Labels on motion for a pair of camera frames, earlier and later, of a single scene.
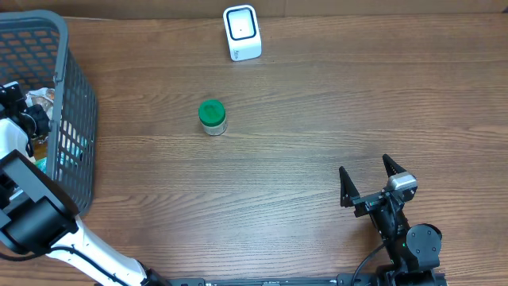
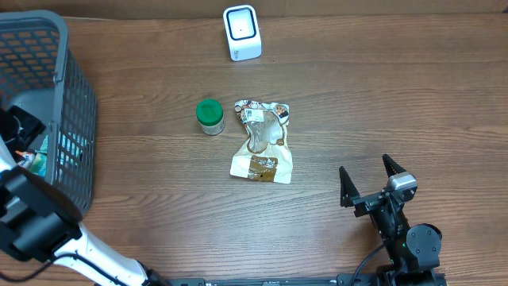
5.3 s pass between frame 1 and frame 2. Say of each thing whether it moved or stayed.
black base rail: stayed
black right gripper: stayed
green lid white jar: stayed
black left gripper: moved
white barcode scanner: stayed
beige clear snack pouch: moved
